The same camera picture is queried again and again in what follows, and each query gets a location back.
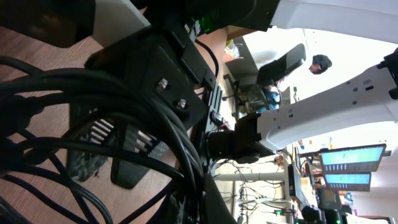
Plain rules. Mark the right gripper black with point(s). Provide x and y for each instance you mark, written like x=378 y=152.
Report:
x=159 y=60

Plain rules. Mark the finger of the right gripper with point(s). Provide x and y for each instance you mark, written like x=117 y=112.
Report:
x=94 y=132

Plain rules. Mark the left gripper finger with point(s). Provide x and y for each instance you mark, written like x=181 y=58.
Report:
x=210 y=208

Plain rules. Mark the black usb cable long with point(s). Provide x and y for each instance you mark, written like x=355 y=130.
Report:
x=22 y=152

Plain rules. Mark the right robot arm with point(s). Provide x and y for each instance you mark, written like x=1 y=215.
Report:
x=366 y=98

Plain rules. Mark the lower computer monitor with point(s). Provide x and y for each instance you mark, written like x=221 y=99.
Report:
x=349 y=182

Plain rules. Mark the computer monitor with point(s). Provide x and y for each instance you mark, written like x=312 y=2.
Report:
x=352 y=160
x=349 y=182

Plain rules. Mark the upper computer monitor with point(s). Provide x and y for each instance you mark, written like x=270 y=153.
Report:
x=352 y=160

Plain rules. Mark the seated person dark hair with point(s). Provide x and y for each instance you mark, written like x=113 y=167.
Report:
x=320 y=64

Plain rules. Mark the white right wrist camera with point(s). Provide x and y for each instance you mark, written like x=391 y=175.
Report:
x=115 y=20

